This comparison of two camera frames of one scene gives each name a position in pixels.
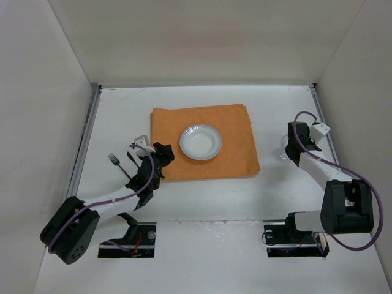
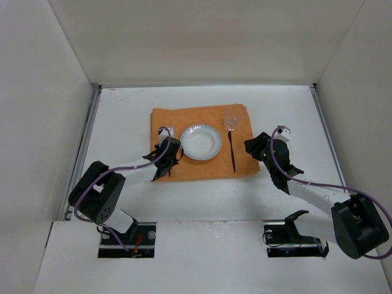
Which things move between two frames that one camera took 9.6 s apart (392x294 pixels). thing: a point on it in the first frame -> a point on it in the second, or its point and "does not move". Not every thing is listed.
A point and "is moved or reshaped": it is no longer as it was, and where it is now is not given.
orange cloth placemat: [238, 154] does not move
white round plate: [201, 142] does not move
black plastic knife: [131, 158] -> [229, 138]
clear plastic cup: [282, 150] is moved or reshaped
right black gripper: [294, 150] -> [258, 146]
